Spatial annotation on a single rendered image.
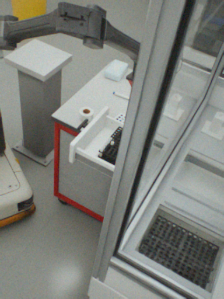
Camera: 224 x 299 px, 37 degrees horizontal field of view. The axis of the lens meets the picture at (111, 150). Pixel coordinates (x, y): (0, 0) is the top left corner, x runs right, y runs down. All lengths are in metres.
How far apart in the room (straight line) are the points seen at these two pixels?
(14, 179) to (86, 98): 0.64
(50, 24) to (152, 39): 0.61
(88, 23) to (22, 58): 1.12
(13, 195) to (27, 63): 0.74
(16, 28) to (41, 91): 0.95
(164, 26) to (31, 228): 1.85
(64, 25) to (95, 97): 0.88
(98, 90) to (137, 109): 1.36
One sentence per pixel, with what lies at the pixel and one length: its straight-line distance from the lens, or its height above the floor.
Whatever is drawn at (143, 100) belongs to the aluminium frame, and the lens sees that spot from 0.49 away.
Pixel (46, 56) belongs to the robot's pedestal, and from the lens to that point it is 2.09.
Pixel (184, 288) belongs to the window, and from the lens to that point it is 0.85.
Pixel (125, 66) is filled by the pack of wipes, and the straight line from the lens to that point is 2.00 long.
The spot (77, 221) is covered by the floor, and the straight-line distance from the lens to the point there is 2.18.
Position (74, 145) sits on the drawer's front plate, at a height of 0.92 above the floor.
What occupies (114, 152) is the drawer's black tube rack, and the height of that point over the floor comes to 0.90.
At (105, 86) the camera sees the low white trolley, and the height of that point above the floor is 0.76.
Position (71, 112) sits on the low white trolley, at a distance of 1.70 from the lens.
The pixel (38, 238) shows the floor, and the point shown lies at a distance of 2.13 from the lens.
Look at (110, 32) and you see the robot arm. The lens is 1.06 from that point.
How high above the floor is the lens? 1.87
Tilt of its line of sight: 46 degrees down
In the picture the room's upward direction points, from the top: 11 degrees clockwise
